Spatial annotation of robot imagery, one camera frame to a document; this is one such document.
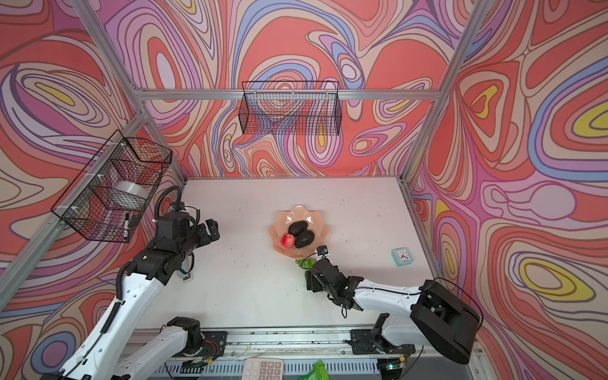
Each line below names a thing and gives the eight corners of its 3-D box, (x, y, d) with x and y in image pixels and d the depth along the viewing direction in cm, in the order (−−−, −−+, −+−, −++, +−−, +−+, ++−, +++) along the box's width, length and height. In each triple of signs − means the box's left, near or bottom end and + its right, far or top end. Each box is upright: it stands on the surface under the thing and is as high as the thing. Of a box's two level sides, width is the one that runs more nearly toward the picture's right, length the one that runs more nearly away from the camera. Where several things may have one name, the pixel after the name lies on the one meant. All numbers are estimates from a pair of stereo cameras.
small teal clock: (397, 267, 93) (400, 263, 90) (390, 253, 96) (392, 249, 94) (411, 263, 93) (414, 260, 91) (404, 250, 97) (406, 245, 95)
